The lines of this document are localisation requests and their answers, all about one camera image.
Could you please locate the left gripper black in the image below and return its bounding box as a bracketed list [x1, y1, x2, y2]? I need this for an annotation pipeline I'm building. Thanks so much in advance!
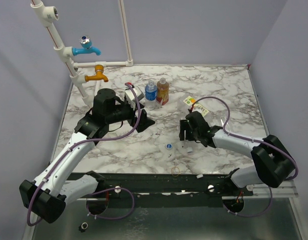
[107, 100, 155, 132]

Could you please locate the blue label water bottle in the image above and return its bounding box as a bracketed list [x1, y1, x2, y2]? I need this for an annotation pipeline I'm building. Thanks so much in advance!
[145, 80, 158, 109]

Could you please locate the blue white bottle cap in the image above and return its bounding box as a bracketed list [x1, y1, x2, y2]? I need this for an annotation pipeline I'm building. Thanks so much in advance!
[166, 143, 173, 150]

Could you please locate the golden energy drink bottle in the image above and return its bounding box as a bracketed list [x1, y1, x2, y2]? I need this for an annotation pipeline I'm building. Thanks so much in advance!
[156, 77, 169, 106]

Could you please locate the clear plastic bottle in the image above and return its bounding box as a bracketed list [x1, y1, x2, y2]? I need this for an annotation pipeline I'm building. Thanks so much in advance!
[217, 117, 231, 131]
[177, 140, 193, 156]

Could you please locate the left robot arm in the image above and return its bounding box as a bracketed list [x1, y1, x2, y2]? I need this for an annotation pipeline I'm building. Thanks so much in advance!
[19, 83, 155, 227]

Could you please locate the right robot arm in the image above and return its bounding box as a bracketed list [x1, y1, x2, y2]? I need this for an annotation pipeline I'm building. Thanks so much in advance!
[179, 111, 298, 196]

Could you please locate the orange label clear bottle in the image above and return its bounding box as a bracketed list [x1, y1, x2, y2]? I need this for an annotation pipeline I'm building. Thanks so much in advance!
[177, 94, 212, 122]

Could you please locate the yellow rubber band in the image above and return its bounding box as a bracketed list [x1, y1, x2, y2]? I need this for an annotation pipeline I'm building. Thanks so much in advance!
[171, 166, 180, 176]

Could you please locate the orange faucet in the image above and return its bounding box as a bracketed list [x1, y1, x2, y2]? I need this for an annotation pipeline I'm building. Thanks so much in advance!
[85, 64, 109, 83]

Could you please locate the blue faucet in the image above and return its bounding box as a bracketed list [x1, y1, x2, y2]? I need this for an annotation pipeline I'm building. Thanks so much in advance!
[72, 35, 101, 56]

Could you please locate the small black white knob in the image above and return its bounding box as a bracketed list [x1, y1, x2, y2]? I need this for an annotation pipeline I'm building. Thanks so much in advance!
[79, 222, 89, 233]

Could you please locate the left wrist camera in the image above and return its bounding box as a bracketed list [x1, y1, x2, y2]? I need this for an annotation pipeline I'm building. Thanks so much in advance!
[125, 82, 145, 110]

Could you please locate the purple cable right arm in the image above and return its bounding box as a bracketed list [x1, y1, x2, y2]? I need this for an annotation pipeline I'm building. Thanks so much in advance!
[188, 95, 299, 181]

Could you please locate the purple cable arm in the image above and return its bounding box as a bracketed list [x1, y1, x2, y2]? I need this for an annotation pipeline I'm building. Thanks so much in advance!
[27, 82, 142, 227]
[188, 95, 299, 181]

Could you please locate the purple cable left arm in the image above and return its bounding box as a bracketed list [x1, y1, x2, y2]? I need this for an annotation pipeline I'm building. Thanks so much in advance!
[27, 82, 142, 227]

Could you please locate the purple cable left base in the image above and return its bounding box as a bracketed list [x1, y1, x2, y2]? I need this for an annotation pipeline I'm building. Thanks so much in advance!
[86, 185, 136, 221]

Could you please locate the purple cable base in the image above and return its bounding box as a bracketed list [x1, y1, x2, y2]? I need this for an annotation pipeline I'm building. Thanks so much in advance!
[86, 185, 136, 221]
[226, 184, 273, 218]

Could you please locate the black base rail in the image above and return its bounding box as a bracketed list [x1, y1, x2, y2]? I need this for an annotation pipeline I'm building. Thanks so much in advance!
[68, 171, 254, 208]

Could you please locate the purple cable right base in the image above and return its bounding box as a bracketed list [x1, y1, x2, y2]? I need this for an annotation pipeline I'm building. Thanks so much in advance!
[226, 184, 273, 218]

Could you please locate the white PVC pipe frame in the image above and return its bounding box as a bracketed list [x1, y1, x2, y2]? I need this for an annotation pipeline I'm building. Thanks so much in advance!
[30, 0, 134, 112]

